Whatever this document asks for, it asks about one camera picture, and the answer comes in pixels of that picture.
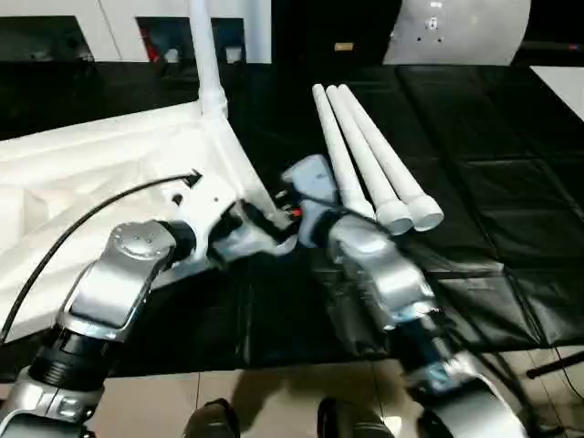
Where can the dark right robot foot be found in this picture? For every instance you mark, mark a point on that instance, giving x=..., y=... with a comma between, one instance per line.
x=351, y=422

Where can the small gold label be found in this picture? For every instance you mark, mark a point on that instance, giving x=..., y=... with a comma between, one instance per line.
x=344, y=46

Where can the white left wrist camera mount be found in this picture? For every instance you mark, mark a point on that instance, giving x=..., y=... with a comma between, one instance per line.
x=205, y=205

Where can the white flat board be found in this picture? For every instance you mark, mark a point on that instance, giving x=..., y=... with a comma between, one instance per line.
x=561, y=89

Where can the white plastic table leg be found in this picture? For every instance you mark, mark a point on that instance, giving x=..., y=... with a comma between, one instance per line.
x=365, y=155
x=392, y=155
x=206, y=55
x=340, y=150

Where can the thin black rod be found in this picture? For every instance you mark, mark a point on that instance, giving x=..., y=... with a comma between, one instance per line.
x=554, y=365

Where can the dark left robot foot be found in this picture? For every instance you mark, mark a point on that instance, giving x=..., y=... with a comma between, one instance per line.
x=212, y=420

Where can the white plastic table top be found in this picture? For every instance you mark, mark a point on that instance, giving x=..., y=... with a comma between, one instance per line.
x=91, y=173

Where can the white plastic bottle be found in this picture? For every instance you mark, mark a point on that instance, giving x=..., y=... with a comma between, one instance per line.
x=172, y=55
x=232, y=55

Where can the dark robot foot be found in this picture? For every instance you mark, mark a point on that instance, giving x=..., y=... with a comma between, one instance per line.
x=212, y=420
x=351, y=422

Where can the red bottle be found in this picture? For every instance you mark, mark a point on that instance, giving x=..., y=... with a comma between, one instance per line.
x=153, y=48

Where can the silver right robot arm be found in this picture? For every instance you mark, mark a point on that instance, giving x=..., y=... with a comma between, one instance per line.
x=392, y=278

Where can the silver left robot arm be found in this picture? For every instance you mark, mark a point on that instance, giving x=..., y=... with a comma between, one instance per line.
x=105, y=292

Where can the white glass-door cabinet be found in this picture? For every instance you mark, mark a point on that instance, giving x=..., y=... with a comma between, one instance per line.
x=114, y=27

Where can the white curved plastic panel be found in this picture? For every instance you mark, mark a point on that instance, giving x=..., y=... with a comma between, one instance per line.
x=456, y=32

